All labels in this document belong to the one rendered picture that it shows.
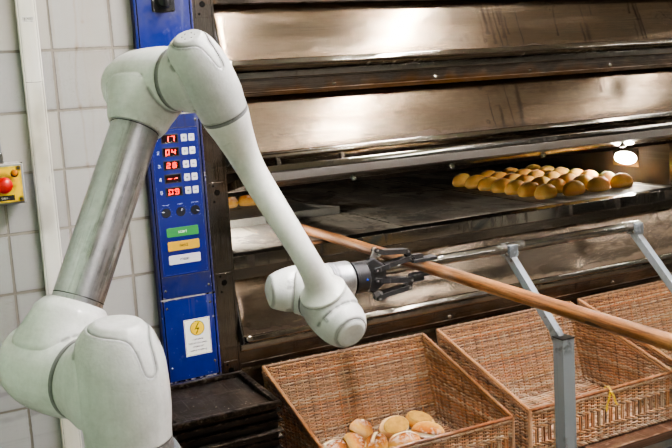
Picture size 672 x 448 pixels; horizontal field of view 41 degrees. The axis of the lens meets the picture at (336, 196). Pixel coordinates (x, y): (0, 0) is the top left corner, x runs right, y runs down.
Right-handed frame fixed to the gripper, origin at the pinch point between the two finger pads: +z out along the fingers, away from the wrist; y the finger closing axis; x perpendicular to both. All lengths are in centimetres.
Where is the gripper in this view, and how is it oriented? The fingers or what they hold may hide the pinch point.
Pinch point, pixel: (423, 266)
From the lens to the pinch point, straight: 221.1
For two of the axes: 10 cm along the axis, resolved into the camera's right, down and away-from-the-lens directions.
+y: 0.6, 9.9, 1.3
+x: 4.5, 0.9, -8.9
